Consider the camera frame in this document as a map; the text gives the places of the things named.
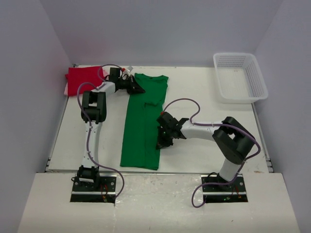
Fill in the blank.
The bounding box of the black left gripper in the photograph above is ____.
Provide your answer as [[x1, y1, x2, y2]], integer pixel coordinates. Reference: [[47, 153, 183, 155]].
[[118, 75, 144, 95]]

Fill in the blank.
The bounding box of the green t shirt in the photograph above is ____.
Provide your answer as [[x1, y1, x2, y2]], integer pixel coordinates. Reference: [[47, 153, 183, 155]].
[[120, 73, 169, 170]]

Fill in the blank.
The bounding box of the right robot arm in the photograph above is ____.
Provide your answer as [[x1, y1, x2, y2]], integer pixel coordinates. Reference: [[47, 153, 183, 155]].
[[156, 112, 256, 191]]

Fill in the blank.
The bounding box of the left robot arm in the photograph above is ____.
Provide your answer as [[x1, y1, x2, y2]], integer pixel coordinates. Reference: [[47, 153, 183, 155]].
[[75, 66, 145, 191]]

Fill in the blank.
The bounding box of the pink folded t shirt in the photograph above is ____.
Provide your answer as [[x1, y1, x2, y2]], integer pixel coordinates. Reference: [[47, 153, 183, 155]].
[[63, 68, 110, 97]]

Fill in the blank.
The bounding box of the red folded t shirt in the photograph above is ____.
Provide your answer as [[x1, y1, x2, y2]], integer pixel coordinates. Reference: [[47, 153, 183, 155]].
[[64, 66, 107, 97]]

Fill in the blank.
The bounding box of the white plastic basket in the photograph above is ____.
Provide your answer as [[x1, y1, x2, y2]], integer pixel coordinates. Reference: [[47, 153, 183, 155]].
[[213, 52, 268, 104]]

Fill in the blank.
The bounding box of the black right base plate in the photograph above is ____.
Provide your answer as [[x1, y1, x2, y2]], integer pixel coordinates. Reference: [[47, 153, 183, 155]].
[[202, 175, 248, 203]]

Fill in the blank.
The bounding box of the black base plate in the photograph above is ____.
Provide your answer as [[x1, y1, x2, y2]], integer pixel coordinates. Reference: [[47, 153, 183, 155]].
[[202, 175, 248, 203], [70, 175, 117, 204]]

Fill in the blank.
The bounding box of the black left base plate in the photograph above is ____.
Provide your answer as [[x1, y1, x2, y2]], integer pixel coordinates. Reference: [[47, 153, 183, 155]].
[[70, 175, 117, 204]]

